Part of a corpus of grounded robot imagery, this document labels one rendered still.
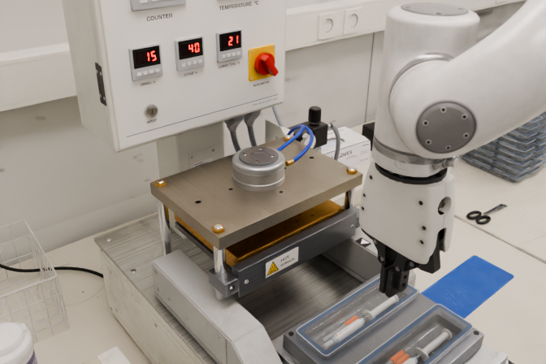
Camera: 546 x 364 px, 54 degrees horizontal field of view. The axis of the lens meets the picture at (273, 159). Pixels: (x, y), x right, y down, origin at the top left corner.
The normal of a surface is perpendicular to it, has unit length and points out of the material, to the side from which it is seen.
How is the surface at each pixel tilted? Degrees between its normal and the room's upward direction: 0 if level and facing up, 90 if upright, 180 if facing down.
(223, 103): 90
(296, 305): 0
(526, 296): 0
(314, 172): 0
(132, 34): 90
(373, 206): 92
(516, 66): 72
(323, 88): 90
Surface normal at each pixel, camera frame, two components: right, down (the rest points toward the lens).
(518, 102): 0.07, 0.50
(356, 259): -0.77, 0.29
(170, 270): 0.01, -0.89
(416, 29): -0.55, 0.37
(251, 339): 0.43, -0.44
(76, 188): 0.62, 0.36
